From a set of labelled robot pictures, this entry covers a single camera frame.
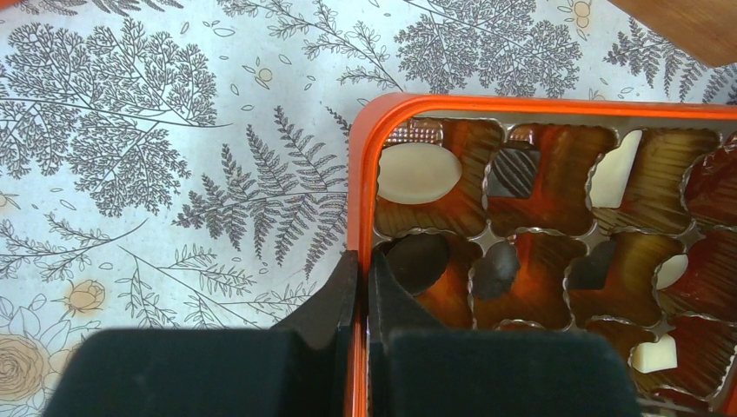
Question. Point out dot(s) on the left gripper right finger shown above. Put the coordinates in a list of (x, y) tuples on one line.
[(420, 367)]

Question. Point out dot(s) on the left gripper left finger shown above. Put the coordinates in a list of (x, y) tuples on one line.
[(296, 368)]

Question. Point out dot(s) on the orange chocolate box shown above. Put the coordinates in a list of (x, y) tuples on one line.
[(552, 261)]

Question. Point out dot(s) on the white chocolate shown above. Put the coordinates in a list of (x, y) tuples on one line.
[(416, 173), (671, 270), (650, 357), (610, 178)]

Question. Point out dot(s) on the dark chocolate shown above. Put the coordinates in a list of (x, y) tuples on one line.
[(513, 173)]

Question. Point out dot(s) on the floral table mat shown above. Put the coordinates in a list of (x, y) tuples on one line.
[(181, 164)]

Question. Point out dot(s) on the wooden compartment organizer tray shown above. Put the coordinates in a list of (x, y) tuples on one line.
[(705, 29)]

